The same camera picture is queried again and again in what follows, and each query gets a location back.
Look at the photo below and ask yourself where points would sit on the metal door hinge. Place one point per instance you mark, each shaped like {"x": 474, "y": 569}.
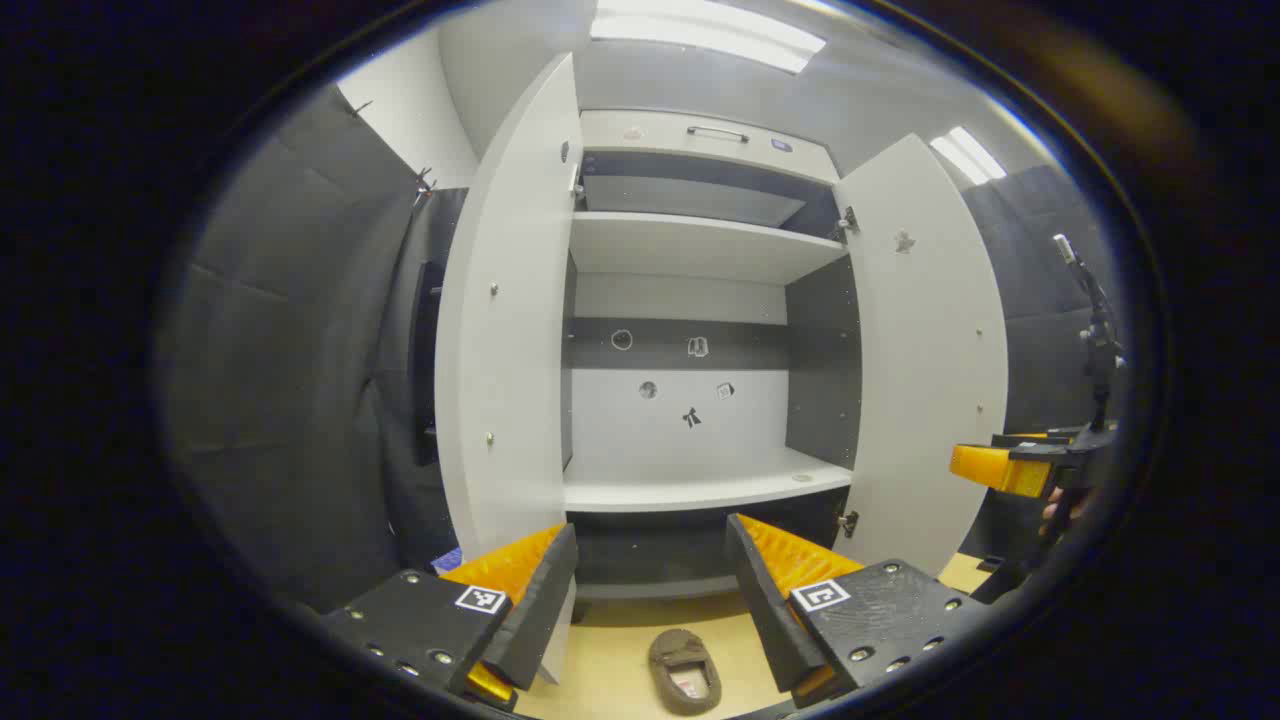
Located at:
{"x": 849, "y": 221}
{"x": 577, "y": 182}
{"x": 849, "y": 523}

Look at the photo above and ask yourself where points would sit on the brown fuzzy shoe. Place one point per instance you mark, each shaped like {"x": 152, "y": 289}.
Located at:
{"x": 685, "y": 670}

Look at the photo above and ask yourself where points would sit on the black tripod stand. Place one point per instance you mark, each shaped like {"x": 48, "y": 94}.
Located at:
{"x": 1100, "y": 350}

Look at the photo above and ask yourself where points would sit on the ceiling light panel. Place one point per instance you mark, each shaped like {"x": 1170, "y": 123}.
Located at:
{"x": 968, "y": 155}
{"x": 700, "y": 30}

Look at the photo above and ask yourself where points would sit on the white cabinet drawer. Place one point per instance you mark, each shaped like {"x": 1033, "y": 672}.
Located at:
{"x": 650, "y": 135}

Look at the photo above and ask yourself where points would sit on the white shoe cabinet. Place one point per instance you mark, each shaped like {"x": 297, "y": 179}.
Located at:
{"x": 690, "y": 245}

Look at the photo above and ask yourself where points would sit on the blue and white bag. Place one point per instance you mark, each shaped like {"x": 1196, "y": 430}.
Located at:
{"x": 447, "y": 560}

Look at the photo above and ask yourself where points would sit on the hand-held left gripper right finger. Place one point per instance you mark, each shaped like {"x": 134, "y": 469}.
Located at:
{"x": 765, "y": 610}

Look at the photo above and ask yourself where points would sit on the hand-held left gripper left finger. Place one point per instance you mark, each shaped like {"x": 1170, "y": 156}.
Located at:
{"x": 545, "y": 600}

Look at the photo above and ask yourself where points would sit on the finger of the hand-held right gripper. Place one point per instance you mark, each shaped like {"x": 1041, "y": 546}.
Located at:
{"x": 1000, "y": 470}
{"x": 1040, "y": 438}

